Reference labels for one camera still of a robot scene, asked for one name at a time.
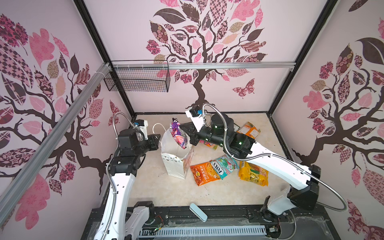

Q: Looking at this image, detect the purple Fox's berries candy bag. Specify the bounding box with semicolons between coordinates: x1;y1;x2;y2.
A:
170;118;188;149

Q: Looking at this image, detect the Fox's fruits oval candy bag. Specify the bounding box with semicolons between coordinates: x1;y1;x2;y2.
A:
200;140;218;150

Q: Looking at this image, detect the yellow snack packet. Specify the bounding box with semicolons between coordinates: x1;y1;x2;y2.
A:
239;162;269;187

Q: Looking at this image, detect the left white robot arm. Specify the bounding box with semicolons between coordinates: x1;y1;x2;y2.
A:
94;128;161;240

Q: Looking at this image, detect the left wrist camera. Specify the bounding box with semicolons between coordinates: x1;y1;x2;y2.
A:
134;120;148;141

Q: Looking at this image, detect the orange snack packet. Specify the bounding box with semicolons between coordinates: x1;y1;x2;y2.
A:
190;162;221;186

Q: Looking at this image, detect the light blue oblong object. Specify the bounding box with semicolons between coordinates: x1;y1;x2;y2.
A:
189;203;208;223

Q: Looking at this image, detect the aluminium rail back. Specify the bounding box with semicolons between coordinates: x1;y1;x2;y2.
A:
112;61;296;70

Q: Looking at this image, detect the aluminium rail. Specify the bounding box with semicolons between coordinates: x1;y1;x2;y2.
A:
1;63;112;224
112;61;296;70

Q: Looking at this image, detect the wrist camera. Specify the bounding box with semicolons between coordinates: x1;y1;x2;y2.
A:
134;120;148;141
185;106;205;132

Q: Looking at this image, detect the yellow-green Fox's candy bag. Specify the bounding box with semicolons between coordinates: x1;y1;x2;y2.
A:
210;155;239;180

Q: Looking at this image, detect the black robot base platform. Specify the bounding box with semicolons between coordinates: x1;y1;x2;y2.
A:
80;204;341;240

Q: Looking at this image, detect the white patterned paper bag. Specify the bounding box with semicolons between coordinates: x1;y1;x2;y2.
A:
152;123;194;180

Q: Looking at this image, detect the orange Fox's fruits candy bag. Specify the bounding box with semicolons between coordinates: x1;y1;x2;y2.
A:
237;122;261;139

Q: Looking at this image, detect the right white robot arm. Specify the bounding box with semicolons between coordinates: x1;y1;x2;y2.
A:
181;110;321;216

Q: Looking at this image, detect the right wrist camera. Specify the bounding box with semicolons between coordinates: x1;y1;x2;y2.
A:
185;106;205;132

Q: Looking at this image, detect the black wire basket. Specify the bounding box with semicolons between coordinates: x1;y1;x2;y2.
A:
104;60;171;93

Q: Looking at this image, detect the white slotted cable duct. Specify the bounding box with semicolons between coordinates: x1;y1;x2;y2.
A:
138;226;267;239

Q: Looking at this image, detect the aluminium rail left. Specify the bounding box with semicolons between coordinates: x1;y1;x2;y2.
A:
1;63;112;224

